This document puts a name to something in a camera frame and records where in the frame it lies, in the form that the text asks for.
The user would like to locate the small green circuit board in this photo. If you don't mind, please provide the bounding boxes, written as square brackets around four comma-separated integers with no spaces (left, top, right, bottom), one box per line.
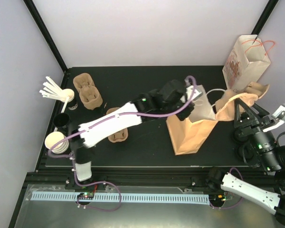
[77,192,94,200]

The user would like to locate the white printed paper bag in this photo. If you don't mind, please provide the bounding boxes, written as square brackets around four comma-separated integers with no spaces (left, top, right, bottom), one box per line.
[222,35,271,91]

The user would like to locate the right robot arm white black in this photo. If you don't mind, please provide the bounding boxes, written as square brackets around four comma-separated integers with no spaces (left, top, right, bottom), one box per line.
[206,98,285,226]

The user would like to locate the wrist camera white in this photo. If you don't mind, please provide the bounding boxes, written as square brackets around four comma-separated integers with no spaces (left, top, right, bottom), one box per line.
[263,103,285,132]
[185,77,203,102]

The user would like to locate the brown pulp cup carrier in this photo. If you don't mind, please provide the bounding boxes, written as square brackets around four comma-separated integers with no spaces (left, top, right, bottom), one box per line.
[106,107,128,143]
[215,82,270,122]

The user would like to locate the stacked brown pulp cup carriers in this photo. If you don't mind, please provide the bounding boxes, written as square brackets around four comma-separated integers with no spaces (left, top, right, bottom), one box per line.
[73,73,103,110]

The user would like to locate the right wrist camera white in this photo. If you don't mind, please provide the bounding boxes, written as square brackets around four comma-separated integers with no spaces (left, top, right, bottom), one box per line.
[263,103,285,132]

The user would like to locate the left black corner post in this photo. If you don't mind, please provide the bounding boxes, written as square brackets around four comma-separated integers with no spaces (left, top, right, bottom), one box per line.
[23,0,68,72]

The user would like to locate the black paper cup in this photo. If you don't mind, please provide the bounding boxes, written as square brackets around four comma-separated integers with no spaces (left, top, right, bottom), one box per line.
[53,113,71,131]

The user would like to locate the bundle of white wrapped straws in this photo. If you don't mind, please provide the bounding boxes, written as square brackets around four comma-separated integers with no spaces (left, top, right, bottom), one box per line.
[39,76,66,102]

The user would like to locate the light blue cable duct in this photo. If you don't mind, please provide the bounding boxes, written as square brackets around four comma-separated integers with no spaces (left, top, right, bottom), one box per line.
[30,191,210,205]

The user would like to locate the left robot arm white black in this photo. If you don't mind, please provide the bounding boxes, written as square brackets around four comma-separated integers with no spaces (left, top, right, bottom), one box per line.
[72,79,202,190]

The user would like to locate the brown paper bag white handles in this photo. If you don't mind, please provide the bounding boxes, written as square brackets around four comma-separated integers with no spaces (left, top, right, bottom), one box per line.
[166,85,225,155]

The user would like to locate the paper cup holding stirrers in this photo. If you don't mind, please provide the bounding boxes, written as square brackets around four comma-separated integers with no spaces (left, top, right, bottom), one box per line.
[62,88,78,111]

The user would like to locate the black aluminium frame rail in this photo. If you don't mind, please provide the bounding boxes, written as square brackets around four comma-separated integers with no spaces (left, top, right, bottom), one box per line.
[26,166,280,190]

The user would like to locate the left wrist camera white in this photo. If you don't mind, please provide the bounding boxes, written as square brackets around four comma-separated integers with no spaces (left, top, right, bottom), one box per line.
[185,77,203,102]

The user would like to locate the right black corner post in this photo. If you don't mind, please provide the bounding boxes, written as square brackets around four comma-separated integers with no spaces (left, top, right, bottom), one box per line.
[251,0,279,36]

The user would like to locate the black corner post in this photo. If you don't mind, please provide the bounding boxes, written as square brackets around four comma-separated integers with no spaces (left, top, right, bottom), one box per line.
[251,0,279,36]
[23,0,68,72]

